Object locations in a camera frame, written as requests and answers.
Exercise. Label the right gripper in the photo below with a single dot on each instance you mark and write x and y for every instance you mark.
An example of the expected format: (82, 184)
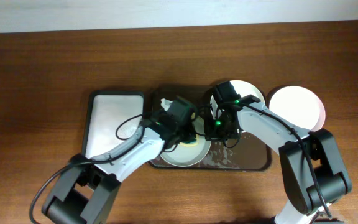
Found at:
(211, 134)

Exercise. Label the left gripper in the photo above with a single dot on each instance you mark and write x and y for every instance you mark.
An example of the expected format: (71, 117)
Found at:
(189, 132)

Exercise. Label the green yellow sponge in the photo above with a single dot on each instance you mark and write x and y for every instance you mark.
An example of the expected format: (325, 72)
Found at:
(189, 143)

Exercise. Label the pale green plate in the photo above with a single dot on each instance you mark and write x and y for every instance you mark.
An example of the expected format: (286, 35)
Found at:
(187, 156)

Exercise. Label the cream white plate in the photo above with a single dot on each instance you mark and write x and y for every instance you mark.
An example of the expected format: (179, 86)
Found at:
(240, 87)

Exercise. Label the pinkish white plate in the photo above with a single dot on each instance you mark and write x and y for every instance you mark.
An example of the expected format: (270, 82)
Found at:
(300, 106)

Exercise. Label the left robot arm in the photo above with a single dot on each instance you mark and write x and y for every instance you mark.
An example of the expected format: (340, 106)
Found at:
(87, 188)

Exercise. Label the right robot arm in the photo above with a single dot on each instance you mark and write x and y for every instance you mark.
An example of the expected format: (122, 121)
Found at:
(314, 173)

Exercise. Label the brown plastic tray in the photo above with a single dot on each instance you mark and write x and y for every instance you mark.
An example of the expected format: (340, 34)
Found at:
(247, 154)

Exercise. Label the white soapy tray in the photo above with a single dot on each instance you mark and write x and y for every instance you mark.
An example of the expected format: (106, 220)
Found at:
(112, 115)

